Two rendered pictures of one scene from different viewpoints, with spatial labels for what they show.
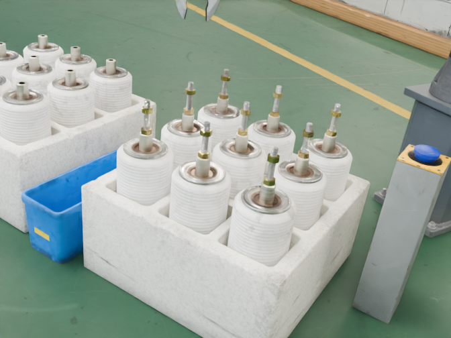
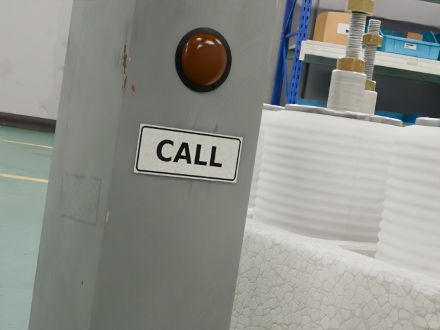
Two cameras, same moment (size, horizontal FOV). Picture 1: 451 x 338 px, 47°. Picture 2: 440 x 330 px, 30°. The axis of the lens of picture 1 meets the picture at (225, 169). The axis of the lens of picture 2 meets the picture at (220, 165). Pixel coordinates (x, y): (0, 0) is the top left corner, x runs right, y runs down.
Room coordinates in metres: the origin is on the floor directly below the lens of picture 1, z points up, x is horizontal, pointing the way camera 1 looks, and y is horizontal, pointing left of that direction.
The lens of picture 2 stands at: (0.94, -0.63, 0.24)
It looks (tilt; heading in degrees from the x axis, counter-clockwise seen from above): 3 degrees down; 118
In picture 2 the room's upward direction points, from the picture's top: 8 degrees clockwise
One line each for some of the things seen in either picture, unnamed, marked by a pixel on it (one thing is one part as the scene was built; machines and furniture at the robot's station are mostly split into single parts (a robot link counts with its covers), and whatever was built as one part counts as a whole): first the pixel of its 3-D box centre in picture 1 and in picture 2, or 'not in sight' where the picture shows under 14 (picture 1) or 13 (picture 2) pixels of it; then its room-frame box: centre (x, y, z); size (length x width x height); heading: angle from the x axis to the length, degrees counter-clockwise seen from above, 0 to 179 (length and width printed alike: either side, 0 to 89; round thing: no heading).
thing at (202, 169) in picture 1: (203, 165); (361, 110); (0.71, 0.04, 0.26); 0.02 x 0.02 x 0.03
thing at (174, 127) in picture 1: (187, 128); not in sight; (0.88, 0.08, 0.25); 0.08 x 0.08 x 0.01
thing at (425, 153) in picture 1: (425, 155); not in sight; (0.74, -0.31, 0.32); 0.04 x 0.04 x 0.02
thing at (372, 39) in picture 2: (206, 132); (372, 40); (0.71, 0.04, 0.32); 0.02 x 0.02 x 0.01; 75
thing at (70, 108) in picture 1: (72, 123); not in sight; (1.03, 0.35, 0.16); 0.10 x 0.10 x 0.18
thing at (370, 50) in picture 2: (205, 144); (368, 65); (0.71, 0.04, 0.30); 0.01 x 0.01 x 0.08
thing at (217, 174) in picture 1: (202, 172); not in sight; (0.71, 0.04, 0.25); 0.08 x 0.08 x 0.01
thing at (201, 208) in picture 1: (197, 219); not in sight; (0.71, 0.04, 0.16); 0.10 x 0.10 x 0.18
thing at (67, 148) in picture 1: (39, 134); not in sight; (1.09, 0.45, 0.09); 0.39 x 0.39 x 0.18; 59
